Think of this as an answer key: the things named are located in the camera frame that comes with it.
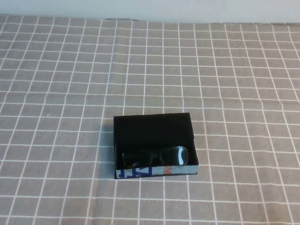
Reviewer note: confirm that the black printed glasses case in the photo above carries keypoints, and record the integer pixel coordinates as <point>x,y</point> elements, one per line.
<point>149,132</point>

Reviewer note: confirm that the grey white-checked tablecloth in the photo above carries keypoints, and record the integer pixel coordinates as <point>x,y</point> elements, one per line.
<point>66,89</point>

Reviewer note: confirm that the black sunglasses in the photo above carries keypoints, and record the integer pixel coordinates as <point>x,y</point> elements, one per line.
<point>138,158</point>

